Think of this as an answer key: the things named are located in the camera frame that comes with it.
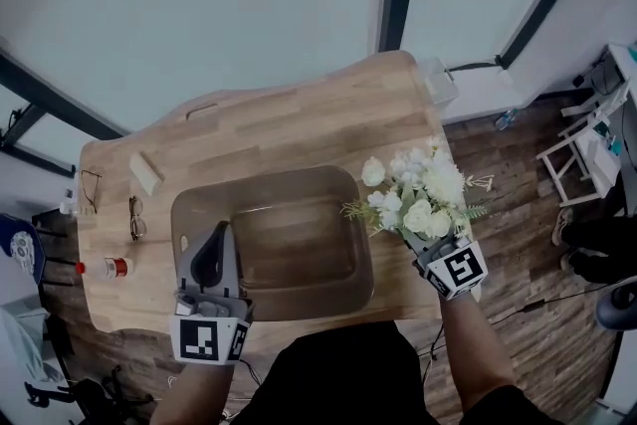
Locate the blue patterned chair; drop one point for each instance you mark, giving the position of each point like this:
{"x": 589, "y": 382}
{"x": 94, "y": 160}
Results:
{"x": 22, "y": 246}

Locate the clear water bottle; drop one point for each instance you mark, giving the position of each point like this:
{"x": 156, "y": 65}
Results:
{"x": 506, "y": 119}

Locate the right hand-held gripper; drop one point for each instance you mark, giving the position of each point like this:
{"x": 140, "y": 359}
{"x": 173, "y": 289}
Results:
{"x": 455, "y": 271}

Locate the small white bottle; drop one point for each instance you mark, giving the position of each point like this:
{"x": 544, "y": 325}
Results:
{"x": 69, "y": 206}

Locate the small wooden block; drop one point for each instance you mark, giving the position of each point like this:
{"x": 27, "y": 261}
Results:
{"x": 147, "y": 171}

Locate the white desk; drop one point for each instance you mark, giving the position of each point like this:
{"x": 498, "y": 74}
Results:
{"x": 624, "y": 62}

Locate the white folding stool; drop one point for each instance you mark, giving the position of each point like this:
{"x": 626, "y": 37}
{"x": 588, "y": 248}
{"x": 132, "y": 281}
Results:
{"x": 582, "y": 154}

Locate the white artificial flowers bouquet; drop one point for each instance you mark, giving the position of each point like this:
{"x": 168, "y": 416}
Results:
{"x": 423, "y": 194}

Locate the black tripod stand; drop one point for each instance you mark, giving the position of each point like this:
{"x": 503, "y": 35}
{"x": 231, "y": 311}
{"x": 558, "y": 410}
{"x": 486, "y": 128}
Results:
{"x": 84, "y": 393}

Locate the person's left forearm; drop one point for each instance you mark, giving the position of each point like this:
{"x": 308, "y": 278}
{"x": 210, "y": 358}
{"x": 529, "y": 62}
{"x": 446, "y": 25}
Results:
{"x": 199, "y": 393}

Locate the transparent brown plastic basket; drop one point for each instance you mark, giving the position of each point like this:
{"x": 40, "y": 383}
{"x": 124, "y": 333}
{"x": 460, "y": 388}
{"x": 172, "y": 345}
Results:
{"x": 298, "y": 239}

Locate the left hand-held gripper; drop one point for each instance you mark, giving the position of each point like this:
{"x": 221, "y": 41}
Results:
{"x": 209, "y": 308}

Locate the person's black clothing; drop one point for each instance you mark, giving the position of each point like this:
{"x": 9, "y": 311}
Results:
{"x": 358, "y": 378}

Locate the clear bottle with red cap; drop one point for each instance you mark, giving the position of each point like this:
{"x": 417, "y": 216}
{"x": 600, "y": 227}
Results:
{"x": 109, "y": 268}

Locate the dark office chair base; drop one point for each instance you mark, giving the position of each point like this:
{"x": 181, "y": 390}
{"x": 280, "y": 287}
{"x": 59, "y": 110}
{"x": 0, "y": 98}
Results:
{"x": 617, "y": 306}

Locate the person's right forearm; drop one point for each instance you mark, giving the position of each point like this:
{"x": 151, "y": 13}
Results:
{"x": 473, "y": 353}

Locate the dark thick-frame glasses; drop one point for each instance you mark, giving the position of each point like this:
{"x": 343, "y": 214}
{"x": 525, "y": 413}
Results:
{"x": 137, "y": 219}

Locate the black thin-frame glasses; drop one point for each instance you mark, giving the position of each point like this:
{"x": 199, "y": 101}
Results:
{"x": 90, "y": 189}

